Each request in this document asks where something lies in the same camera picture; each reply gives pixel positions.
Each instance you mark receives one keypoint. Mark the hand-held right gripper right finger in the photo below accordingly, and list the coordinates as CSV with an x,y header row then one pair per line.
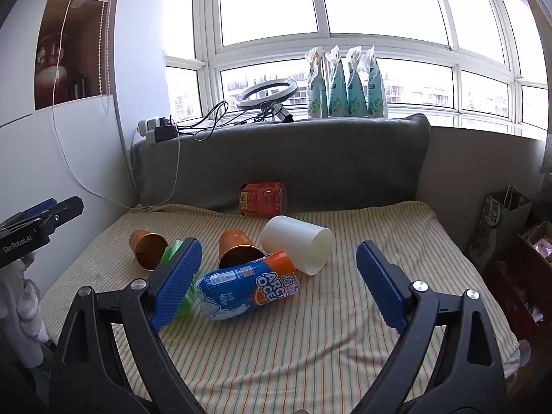
x,y
381,284

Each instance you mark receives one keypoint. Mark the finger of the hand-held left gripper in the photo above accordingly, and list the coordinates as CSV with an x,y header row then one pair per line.
x,y
36,209
64,214

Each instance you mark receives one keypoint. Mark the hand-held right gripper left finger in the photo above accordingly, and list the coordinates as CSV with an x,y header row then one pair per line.
x,y
177,284

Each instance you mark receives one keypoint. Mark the white cup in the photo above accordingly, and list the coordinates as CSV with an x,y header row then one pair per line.
x,y
293,241

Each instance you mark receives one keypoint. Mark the green plastic cup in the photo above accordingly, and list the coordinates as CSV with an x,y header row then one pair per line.
x,y
174,249

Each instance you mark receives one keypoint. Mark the orange paper cup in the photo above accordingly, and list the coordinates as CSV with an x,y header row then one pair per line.
x,y
237,246
146,248

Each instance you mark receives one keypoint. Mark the grey fluffy cloth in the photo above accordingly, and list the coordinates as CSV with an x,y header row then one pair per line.
x,y
21,310

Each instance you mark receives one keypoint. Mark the blue orange drink can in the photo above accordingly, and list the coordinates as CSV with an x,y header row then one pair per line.
x,y
246,287

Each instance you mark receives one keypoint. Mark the striped mat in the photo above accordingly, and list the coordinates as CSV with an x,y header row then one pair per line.
x,y
302,353

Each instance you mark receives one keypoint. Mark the white power strip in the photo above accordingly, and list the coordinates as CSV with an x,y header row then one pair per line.
x,y
145,128

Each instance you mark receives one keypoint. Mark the red can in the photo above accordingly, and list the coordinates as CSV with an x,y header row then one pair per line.
x,y
263,199

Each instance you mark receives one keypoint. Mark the black charger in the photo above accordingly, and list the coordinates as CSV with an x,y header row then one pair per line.
x,y
166,131

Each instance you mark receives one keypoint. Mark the green paper bag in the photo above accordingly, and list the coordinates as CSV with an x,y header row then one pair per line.
x,y
500,224

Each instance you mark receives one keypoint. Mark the grey headboard cushion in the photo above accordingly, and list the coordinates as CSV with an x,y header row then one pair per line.
x,y
323,159

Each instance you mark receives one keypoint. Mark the red cardboard box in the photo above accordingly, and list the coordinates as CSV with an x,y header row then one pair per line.
x,y
522,284

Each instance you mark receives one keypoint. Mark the wooden shelf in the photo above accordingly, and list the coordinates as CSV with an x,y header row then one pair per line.
x,y
84,43

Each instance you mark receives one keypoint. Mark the teal and white packet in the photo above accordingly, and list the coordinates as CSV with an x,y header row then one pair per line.
x,y
377,90
315,90
337,90
357,90

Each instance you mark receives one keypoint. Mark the white window frame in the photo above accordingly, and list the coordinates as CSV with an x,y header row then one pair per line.
x,y
325,41

